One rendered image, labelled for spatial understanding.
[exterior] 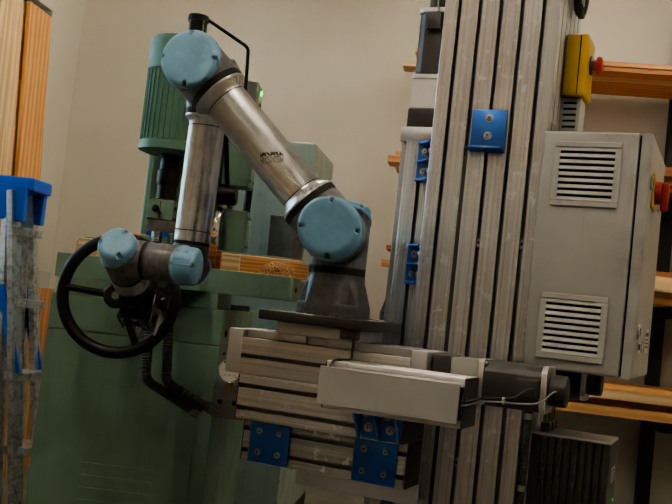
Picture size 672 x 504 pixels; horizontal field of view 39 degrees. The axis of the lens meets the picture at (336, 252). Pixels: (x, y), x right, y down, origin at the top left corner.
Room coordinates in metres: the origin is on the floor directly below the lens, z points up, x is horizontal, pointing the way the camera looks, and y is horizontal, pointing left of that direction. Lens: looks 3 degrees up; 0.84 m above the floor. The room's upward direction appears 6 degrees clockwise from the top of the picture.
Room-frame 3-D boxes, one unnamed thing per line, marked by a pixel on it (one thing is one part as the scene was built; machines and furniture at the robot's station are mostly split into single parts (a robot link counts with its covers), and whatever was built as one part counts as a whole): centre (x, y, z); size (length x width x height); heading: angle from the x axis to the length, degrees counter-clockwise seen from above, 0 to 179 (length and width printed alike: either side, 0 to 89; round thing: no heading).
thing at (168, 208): (2.54, 0.47, 1.03); 0.14 x 0.07 x 0.09; 177
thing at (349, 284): (1.93, -0.01, 0.87); 0.15 x 0.15 x 0.10
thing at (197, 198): (1.96, 0.30, 1.09); 0.12 x 0.11 x 0.49; 83
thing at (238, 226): (2.70, 0.30, 1.02); 0.09 x 0.07 x 0.12; 87
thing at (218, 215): (2.65, 0.34, 1.02); 0.12 x 0.03 x 0.12; 177
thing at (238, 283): (2.41, 0.39, 0.87); 0.61 x 0.30 x 0.06; 87
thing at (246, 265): (2.52, 0.36, 0.92); 0.67 x 0.02 x 0.04; 87
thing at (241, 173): (2.73, 0.30, 1.22); 0.09 x 0.08 x 0.15; 177
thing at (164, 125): (2.52, 0.47, 1.35); 0.18 x 0.18 x 0.31
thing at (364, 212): (1.92, -0.01, 0.98); 0.13 x 0.12 x 0.14; 173
